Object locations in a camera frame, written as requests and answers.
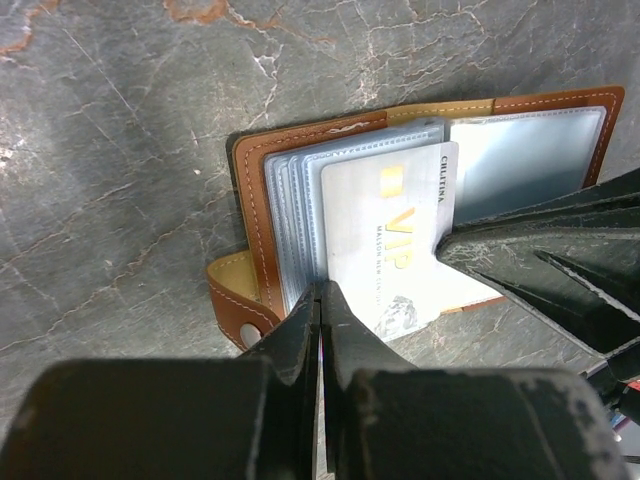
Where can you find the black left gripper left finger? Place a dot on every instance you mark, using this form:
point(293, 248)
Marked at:
point(249, 417)

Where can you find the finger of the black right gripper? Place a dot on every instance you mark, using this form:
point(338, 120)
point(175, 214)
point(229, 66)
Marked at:
point(572, 262)

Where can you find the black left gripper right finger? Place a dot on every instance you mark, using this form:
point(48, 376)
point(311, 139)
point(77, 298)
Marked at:
point(387, 419)

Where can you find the brown leather card holder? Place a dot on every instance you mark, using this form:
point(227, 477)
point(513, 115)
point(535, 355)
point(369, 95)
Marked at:
point(513, 152)

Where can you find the white VIP card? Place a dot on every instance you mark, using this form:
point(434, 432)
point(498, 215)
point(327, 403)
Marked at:
point(384, 216)

